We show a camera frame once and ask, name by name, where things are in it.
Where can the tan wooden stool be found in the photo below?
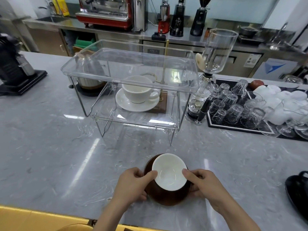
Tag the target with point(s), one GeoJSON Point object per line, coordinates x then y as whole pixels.
{"type": "Point", "coordinates": [74, 228]}

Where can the red espresso machine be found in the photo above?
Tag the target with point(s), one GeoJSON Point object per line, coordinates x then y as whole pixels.
{"type": "Point", "coordinates": [103, 20]}

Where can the black tamping station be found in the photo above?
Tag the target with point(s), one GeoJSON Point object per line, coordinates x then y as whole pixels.
{"type": "Point", "coordinates": [158, 36]}

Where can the cluster of white ceramic cups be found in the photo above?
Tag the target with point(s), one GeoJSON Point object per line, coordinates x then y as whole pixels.
{"type": "Point", "coordinates": [279, 96]}

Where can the black metal lattice frame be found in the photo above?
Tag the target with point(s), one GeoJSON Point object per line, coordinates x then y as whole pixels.
{"type": "Point", "coordinates": [92, 223]}

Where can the black cooking pot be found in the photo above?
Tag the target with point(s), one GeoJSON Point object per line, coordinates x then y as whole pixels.
{"type": "Point", "coordinates": [249, 32]}

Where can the wooden brass pour-over stand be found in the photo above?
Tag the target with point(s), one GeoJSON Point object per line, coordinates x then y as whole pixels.
{"type": "Point", "coordinates": [163, 105]}

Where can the red-brown clay teapot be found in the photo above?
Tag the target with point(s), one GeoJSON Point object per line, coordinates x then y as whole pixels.
{"type": "Point", "coordinates": [255, 84]}

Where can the black induction cooker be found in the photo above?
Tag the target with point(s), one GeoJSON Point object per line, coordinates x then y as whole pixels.
{"type": "Point", "coordinates": [252, 40]}

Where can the bamboo stirring paddle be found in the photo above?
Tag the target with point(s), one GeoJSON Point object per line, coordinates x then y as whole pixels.
{"type": "Point", "coordinates": [199, 60]}

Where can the cluster of clear stemmed glasses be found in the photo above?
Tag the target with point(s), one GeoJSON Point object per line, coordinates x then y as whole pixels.
{"type": "Point", "coordinates": [298, 132]}

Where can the black coffee cup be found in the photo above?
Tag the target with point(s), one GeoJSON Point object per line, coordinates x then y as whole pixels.
{"type": "Point", "coordinates": [303, 176]}

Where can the glass siphon coffee maker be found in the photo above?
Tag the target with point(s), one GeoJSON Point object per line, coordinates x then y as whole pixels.
{"type": "Point", "coordinates": [219, 48]}

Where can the white-bordered black bar mat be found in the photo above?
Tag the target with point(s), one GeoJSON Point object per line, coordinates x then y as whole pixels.
{"type": "Point", "coordinates": [231, 128]}

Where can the black grinder clear hopper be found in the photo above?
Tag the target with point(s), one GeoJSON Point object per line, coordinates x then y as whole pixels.
{"type": "Point", "coordinates": [177, 24]}

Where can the black grinder with tray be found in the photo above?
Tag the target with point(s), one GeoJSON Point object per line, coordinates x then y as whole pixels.
{"type": "Point", "coordinates": [12, 69]}

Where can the steel water boiler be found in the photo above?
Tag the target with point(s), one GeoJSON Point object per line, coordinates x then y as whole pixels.
{"type": "Point", "coordinates": [139, 14]}

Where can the red coffee grinder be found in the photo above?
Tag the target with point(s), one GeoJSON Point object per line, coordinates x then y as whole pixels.
{"type": "Point", "coordinates": [164, 26]}

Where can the cluster of clear glass tumblers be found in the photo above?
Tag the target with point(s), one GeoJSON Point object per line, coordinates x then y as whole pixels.
{"type": "Point", "coordinates": [233, 113]}

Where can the white saucer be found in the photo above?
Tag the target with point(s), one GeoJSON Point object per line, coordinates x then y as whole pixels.
{"type": "Point", "coordinates": [139, 107]}

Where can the black grinder dark hopper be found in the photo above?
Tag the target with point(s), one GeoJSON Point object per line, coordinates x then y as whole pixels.
{"type": "Point", "coordinates": [198, 21]}

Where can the large clear wine glass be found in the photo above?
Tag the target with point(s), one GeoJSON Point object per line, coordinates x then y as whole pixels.
{"type": "Point", "coordinates": [292, 80]}

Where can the large clear glass pitcher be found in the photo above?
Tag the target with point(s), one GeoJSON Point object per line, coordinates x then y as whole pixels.
{"type": "Point", "coordinates": [281, 122]}

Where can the small clear glass pitcher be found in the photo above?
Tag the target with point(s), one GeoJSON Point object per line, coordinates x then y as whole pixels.
{"type": "Point", "coordinates": [252, 101]}

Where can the brown coffee cup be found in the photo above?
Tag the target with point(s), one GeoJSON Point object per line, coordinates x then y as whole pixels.
{"type": "Point", "coordinates": [169, 170]}

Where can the black saucer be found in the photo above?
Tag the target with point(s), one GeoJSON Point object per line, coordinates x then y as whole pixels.
{"type": "Point", "coordinates": [298, 197]}

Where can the stainless steel cabinet unit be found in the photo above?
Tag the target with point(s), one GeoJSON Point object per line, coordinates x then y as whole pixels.
{"type": "Point", "coordinates": [113, 38]}

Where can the yellow plastic bottle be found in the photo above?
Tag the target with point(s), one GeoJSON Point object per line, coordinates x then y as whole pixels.
{"type": "Point", "coordinates": [61, 5]}

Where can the clear acrylic two-tier shelf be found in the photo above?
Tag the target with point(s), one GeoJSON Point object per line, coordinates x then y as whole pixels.
{"type": "Point", "coordinates": [144, 62]}

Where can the white appliance blue logo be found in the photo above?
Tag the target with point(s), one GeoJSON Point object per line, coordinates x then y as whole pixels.
{"type": "Point", "coordinates": [276, 72]}

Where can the white coffee cup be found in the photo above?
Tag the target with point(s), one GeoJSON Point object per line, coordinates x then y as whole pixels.
{"type": "Point", "coordinates": [137, 91]}

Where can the person's left forearm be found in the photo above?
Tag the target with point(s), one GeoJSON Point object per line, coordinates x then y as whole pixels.
{"type": "Point", "coordinates": [110, 218]}

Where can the person's right hand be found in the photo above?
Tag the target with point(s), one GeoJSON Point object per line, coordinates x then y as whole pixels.
{"type": "Point", "coordinates": [209, 187]}

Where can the steel gooseneck kettle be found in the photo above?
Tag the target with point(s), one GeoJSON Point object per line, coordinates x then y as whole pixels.
{"type": "Point", "coordinates": [89, 72]}

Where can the steel sink faucet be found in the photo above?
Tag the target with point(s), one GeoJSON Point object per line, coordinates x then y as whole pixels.
{"type": "Point", "coordinates": [284, 28]}

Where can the brown saucer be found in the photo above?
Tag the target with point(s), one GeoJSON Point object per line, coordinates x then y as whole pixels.
{"type": "Point", "coordinates": [166, 198]}

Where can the person's left hand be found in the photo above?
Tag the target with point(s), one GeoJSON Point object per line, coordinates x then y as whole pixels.
{"type": "Point", "coordinates": [127, 190]}

